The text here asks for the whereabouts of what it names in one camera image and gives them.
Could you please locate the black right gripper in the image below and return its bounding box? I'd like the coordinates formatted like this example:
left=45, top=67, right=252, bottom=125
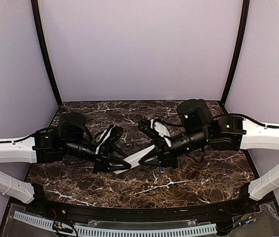
left=138, top=127, right=209, bottom=169

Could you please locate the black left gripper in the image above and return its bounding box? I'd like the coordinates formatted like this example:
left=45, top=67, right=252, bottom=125
left=63, top=139, right=133, bottom=175

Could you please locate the white remote control body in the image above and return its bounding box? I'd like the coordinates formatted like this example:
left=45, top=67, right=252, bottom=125
left=114, top=145, right=155, bottom=174

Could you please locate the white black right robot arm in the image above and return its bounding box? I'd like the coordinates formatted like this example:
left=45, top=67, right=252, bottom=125
left=139, top=99, right=279, bottom=214

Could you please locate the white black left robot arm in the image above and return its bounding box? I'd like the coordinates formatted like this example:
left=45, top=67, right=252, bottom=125
left=0, top=112, right=131, bottom=215

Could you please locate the left small circuit board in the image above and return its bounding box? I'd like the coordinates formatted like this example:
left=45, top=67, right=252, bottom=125
left=52, top=222, right=73, bottom=234

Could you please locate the small circuit board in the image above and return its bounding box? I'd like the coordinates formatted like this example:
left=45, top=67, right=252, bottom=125
left=238, top=215, right=256, bottom=227
left=52, top=222, right=73, bottom=234

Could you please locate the right small circuit board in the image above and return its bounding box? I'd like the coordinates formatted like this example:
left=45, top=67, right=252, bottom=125
left=238, top=215, right=256, bottom=227

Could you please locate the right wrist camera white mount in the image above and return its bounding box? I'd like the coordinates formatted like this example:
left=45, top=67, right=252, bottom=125
left=150, top=119, right=172, bottom=147

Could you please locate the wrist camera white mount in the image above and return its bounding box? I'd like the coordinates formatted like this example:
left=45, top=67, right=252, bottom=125
left=150, top=119, right=172, bottom=147
left=95, top=128, right=111, bottom=155

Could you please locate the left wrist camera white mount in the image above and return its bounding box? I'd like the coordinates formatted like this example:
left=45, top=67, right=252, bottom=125
left=95, top=128, right=111, bottom=155

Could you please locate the white slotted cable duct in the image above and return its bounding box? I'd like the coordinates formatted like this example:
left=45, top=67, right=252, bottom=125
left=13, top=211, right=217, bottom=237

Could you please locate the black curved front table rail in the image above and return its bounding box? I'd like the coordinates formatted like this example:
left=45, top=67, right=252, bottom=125
left=28, top=188, right=254, bottom=223

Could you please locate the black left corner frame post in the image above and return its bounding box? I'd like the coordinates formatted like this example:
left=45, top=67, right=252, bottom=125
left=31, top=0, right=63, bottom=107

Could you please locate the black corner frame post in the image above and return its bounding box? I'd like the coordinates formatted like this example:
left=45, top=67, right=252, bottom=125
left=220, top=0, right=250, bottom=106
left=31, top=0, right=63, bottom=107

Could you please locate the black right corner frame post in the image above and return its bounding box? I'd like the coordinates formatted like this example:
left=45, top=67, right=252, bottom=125
left=220, top=0, right=250, bottom=106

